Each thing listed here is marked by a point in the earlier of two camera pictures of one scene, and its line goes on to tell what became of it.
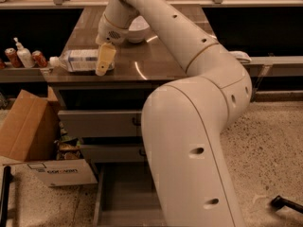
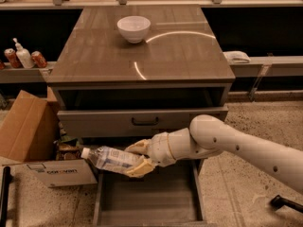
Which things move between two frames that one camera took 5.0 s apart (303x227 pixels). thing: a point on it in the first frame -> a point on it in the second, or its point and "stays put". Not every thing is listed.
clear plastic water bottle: (78, 61) -> (109, 158)
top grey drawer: (101, 123) stays put
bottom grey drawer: (126, 195) stays put
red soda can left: (13, 57) stays put
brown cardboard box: (31, 129) stays put
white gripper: (109, 34) -> (159, 149)
